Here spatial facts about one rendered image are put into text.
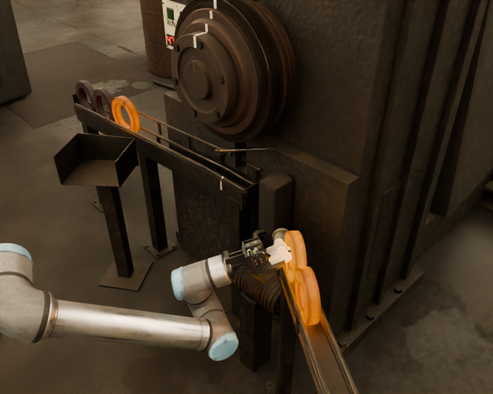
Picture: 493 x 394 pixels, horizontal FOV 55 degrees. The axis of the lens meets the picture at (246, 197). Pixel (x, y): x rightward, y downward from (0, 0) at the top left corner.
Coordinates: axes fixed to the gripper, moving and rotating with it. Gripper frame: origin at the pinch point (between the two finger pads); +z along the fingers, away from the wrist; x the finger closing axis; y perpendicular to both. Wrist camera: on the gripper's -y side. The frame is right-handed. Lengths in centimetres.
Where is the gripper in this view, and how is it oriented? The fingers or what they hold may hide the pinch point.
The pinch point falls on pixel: (294, 252)
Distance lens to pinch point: 141.2
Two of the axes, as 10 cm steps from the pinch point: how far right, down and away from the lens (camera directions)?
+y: -2.7, -7.6, -5.9
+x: -1.6, -5.7, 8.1
